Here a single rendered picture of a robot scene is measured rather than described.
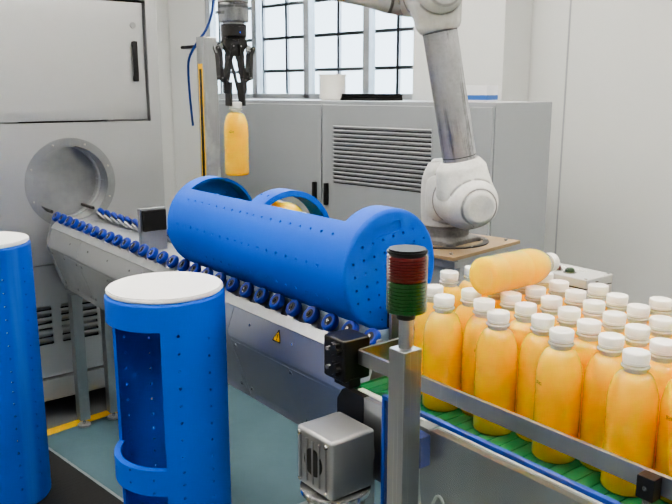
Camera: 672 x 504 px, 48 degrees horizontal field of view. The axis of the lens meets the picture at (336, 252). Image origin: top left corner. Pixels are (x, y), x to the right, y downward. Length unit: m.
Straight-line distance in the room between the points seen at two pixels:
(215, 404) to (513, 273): 0.81
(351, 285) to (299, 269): 0.17
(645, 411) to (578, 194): 3.54
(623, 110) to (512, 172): 1.12
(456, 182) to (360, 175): 1.75
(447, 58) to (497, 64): 2.36
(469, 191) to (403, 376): 1.09
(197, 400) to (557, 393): 0.89
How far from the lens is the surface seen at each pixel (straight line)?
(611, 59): 4.59
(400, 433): 1.23
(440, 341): 1.42
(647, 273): 4.58
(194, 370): 1.80
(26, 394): 2.66
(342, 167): 4.03
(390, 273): 1.15
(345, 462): 1.47
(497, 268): 1.43
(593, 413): 1.28
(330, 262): 1.68
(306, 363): 1.84
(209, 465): 1.92
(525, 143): 3.69
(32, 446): 2.74
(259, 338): 2.01
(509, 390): 1.37
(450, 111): 2.24
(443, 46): 2.23
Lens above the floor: 1.49
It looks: 12 degrees down
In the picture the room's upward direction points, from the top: straight up
